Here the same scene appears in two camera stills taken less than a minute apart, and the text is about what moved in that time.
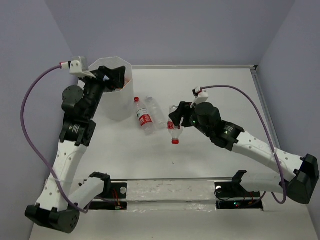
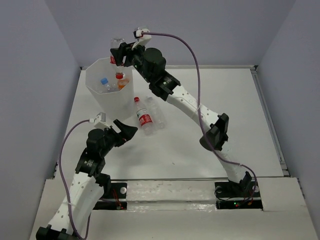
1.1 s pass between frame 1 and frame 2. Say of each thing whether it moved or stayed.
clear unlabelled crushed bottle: stayed
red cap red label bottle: stayed
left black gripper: moved
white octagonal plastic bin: stayed
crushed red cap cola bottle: moved
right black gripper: moved
